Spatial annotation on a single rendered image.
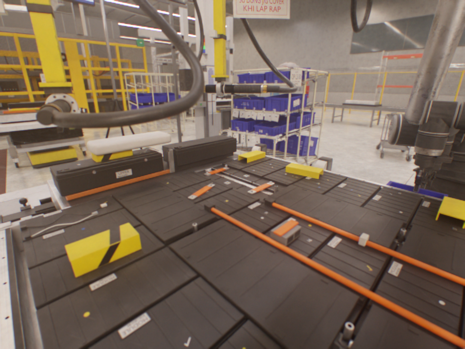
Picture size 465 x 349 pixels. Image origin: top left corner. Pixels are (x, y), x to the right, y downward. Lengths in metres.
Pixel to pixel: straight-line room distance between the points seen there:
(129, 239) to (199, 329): 0.28
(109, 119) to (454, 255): 0.84
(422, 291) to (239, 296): 0.38
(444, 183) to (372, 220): 1.10
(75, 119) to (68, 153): 5.06
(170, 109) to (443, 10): 1.40
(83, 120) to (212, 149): 0.89
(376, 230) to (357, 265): 0.18
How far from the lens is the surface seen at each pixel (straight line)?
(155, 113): 0.51
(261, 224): 0.73
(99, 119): 0.52
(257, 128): 3.61
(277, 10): 1.57
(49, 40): 0.90
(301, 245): 0.66
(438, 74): 1.69
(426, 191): 1.38
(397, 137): 1.79
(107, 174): 1.08
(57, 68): 0.89
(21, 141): 5.36
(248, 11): 1.51
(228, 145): 1.41
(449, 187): 1.90
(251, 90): 1.34
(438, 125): 1.27
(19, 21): 15.86
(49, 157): 5.57
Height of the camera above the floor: 1.39
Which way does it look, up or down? 20 degrees down
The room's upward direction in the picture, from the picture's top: straight up
